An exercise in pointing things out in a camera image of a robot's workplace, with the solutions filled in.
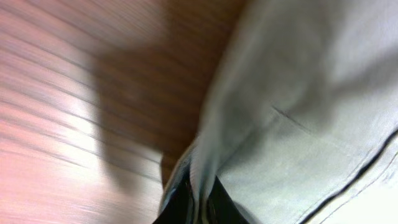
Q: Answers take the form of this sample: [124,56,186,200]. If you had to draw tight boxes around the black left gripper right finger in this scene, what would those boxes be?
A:
[206,177,249,224]

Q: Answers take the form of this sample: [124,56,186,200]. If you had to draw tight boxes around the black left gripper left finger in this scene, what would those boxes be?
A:
[153,174,194,224]

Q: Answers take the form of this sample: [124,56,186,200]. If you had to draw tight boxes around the light green shorts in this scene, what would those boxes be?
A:
[159,0,397,223]

